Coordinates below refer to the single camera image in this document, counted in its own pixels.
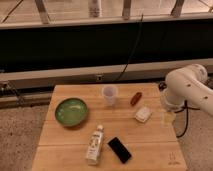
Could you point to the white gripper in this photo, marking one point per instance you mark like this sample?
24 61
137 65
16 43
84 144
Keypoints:
171 101

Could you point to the white sponge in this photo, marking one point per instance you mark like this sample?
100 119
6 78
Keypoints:
143 114

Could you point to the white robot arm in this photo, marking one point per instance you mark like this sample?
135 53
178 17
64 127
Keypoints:
187 83

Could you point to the brown sausage-shaped object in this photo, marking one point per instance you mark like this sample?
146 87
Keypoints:
136 98

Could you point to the clear plastic cup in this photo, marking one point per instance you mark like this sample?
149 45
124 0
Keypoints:
109 93

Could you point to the black smartphone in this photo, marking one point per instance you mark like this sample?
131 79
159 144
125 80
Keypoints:
120 150

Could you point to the white plastic bottle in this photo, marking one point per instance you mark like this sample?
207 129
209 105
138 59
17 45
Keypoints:
94 147

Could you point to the green bowl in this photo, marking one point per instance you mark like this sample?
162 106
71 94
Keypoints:
71 112

